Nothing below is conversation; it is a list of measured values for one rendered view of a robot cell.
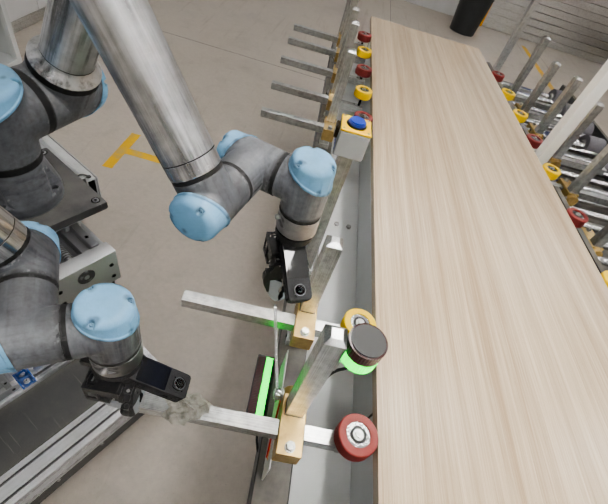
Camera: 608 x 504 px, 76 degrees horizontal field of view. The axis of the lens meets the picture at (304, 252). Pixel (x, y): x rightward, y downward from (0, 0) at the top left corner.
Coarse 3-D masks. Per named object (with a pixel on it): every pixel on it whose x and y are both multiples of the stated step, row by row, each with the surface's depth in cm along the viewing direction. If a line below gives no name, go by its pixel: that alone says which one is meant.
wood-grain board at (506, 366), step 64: (384, 64) 203; (448, 64) 226; (384, 128) 156; (448, 128) 170; (512, 128) 186; (384, 192) 127; (448, 192) 136; (512, 192) 146; (384, 256) 107; (448, 256) 113; (512, 256) 120; (576, 256) 128; (384, 320) 93; (448, 320) 97; (512, 320) 102; (576, 320) 108; (384, 384) 82; (448, 384) 85; (512, 384) 89; (576, 384) 93; (384, 448) 73; (448, 448) 76; (512, 448) 79; (576, 448) 82
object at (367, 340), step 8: (360, 328) 57; (368, 328) 58; (376, 328) 58; (352, 336) 56; (360, 336) 56; (368, 336) 57; (376, 336) 57; (352, 344) 55; (360, 344) 55; (368, 344) 56; (376, 344) 56; (384, 344) 56; (360, 352) 55; (368, 352) 55; (376, 352) 55; (344, 368) 63
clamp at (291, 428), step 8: (288, 392) 80; (280, 408) 79; (280, 416) 76; (288, 416) 76; (304, 416) 76; (280, 424) 74; (288, 424) 75; (296, 424) 75; (304, 424) 76; (280, 432) 74; (288, 432) 74; (296, 432) 74; (280, 440) 73; (288, 440) 73; (296, 440) 73; (280, 448) 72; (296, 448) 72; (272, 456) 74; (280, 456) 72; (288, 456) 71; (296, 456) 71
